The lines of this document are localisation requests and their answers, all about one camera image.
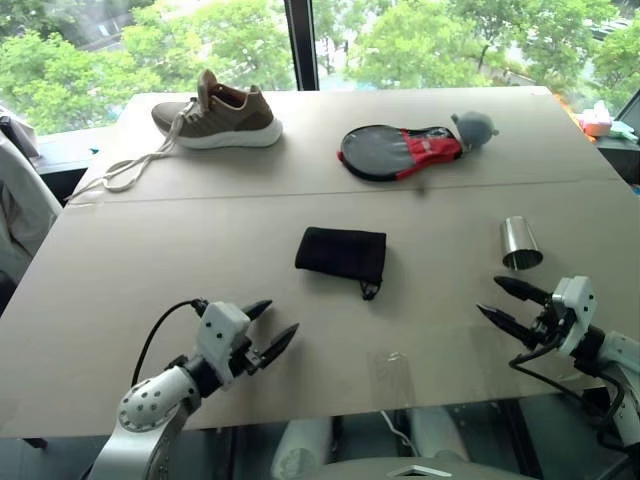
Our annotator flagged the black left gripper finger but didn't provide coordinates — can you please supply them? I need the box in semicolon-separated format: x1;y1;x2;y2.
241;299;274;322
256;322;301;371

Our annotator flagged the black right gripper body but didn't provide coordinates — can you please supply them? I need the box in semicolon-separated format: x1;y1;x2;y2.
524;298;572;352

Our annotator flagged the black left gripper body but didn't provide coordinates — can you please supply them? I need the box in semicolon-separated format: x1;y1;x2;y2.
227;338;267;379

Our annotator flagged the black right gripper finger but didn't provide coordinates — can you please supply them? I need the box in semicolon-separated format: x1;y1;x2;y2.
475;303;541;350
493;275;552;304

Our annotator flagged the stainless steel cup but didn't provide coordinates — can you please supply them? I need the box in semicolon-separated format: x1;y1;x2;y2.
499;215;545;272

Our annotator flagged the white rounded robot leg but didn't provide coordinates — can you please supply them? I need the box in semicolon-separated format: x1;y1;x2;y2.
271;416;335;480
408;406;472;465

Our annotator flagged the dark side table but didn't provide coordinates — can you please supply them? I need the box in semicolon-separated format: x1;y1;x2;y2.
596;132;640;187

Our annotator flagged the grey plush toy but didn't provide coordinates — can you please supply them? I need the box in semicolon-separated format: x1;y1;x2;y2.
449;110;501;151

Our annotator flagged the silver robot body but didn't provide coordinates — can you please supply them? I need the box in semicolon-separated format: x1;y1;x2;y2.
319;451;524;480

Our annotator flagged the orange tissue box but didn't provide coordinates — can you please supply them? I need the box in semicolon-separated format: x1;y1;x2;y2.
581;99;614;137

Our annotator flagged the brown sneaker with white sole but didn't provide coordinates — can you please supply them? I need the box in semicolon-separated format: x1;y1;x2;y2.
64;69;284;204

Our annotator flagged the black and red paddle case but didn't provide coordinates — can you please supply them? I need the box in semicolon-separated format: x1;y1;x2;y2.
337;124;464;182

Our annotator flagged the white cloth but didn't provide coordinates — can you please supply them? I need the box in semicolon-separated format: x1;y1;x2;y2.
0;132;64;281

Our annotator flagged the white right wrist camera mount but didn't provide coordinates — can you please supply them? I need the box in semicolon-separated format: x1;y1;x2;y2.
551;275;599;359

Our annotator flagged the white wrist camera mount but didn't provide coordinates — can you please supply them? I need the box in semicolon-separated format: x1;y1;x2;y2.
551;275;599;359
193;301;251;391

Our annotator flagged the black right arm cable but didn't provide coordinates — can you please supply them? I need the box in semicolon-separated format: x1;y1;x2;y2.
508;344;626;449

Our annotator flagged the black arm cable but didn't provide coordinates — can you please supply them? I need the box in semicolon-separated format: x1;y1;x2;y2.
131;298;210;387
508;344;626;449

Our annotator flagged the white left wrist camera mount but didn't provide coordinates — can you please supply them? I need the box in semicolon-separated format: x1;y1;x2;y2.
193;301;251;391

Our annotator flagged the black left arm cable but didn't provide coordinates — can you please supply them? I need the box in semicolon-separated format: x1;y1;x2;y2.
131;298;210;387

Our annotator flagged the black fabric pouch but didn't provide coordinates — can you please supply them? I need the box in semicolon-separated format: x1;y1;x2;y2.
293;226;389;302

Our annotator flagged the thin white cable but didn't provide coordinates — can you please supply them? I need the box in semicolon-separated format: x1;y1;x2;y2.
378;409;417;447

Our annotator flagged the dark window frame post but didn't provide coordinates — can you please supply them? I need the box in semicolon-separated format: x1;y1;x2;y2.
283;0;321;93

